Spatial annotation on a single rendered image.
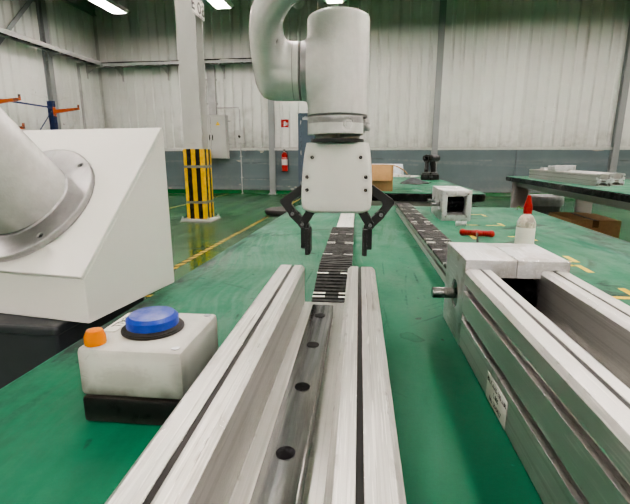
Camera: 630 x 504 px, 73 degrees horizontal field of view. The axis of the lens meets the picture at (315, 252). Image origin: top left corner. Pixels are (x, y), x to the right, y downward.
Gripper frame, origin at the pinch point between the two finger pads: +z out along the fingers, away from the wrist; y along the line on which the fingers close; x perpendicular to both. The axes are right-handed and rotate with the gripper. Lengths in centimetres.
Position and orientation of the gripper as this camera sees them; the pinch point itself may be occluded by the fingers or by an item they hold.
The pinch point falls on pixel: (336, 246)
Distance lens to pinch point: 63.3
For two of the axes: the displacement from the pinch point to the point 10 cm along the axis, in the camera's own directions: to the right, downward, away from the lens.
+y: -9.9, -0.2, 1.0
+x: -1.0, 2.2, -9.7
